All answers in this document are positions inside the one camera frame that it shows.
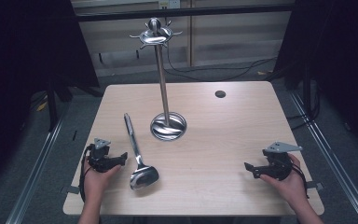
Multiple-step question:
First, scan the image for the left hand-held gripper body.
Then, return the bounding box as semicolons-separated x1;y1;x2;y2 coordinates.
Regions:
88;137;119;174

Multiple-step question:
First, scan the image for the person's left hand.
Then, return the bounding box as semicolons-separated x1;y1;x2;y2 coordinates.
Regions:
82;157;123;203

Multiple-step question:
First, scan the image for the steel ladle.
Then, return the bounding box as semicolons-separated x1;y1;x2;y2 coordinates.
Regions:
123;112;160;191

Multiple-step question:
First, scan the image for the steel utensil rack stand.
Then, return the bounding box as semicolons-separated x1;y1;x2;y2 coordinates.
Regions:
129;17;188;142

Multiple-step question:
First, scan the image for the grey table bracket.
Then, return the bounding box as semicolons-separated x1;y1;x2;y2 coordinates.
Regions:
306;181;324;191
61;185;80;196

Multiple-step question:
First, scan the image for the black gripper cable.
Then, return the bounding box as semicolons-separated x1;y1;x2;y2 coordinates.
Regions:
78;144;96;203
287;154;310;200

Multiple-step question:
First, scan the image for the metal floor rail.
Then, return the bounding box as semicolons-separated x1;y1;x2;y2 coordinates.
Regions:
5;108;73;224
288;90;358;224

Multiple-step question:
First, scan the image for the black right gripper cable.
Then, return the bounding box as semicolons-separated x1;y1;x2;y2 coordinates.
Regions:
287;154;310;200

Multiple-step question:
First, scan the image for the white wall outlet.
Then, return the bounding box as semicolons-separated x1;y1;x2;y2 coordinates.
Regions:
158;0;181;10

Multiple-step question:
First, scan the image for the black curtain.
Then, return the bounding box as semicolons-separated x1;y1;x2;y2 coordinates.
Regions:
0;0;101;197
273;0;358;150

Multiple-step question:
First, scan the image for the black floor cable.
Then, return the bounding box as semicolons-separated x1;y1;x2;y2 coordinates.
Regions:
163;43;278;82

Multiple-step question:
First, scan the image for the black horizontal bar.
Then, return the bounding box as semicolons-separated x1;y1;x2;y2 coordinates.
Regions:
74;3;296;22

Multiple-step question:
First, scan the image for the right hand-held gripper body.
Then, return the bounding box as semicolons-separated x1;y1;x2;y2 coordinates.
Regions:
262;141;303;182

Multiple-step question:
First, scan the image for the black stand leg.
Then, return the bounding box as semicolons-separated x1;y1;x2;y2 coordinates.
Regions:
46;78;60;133

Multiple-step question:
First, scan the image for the person's right hand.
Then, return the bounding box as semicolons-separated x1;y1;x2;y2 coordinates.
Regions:
259;153;308;213

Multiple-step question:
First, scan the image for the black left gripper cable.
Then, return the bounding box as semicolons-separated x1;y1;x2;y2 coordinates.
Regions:
78;144;96;203

